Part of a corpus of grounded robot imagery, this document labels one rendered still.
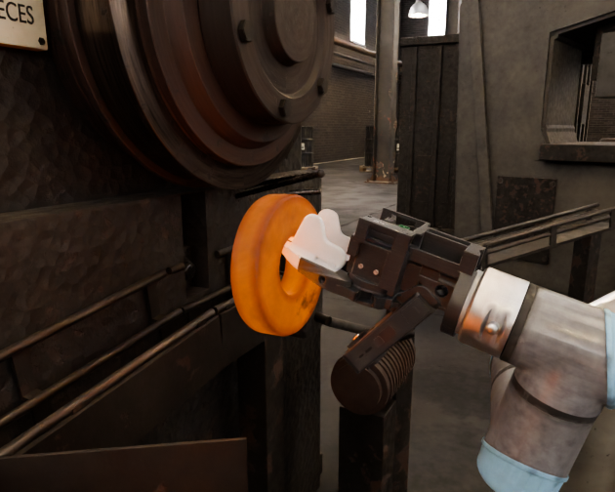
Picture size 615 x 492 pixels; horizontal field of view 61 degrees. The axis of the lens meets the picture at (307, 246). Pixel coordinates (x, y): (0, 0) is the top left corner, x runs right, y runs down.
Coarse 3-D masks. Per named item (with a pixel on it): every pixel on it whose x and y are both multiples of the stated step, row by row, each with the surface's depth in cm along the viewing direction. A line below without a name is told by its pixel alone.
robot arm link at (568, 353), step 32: (544, 288) 46; (544, 320) 43; (576, 320) 42; (608, 320) 42; (512, 352) 44; (544, 352) 43; (576, 352) 42; (608, 352) 41; (544, 384) 44; (576, 384) 42; (608, 384) 41
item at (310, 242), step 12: (312, 216) 52; (300, 228) 53; (312, 228) 52; (324, 228) 52; (300, 240) 53; (312, 240) 53; (324, 240) 52; (288, 252) 54; (300, 252) 53; (312, 252) 53; (324, 252) 52; (336, 252) 51; (324, 264) 52; (336, 264) 52
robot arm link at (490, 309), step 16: (480, 272) 48; (496, 272) 47; (480, 288) 45; (496, 288) 45; (512, 288) 45; (464, 304) 46; (480, 304) 45; (496, 304) 44; (512, 304) 44; (464, 320) 46; (480, 320) 45; (496, 320) 44; (512, 320) 44; (464, 336) 46; (480, 336) 45; (496, 336) 45; (496, 352) 46
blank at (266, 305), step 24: (264, 216) 52; (288, 216) 55; (240, 240) 51; (264, 240) 51; (240, 264) 51; (264, 264) 51; (288, 264) 61; (240, 288) 51; (264, 288) 51; (288, 288) 59; (312, 288) 61; (240, 312) 53; (264, 312) 51; (288, 312) 56
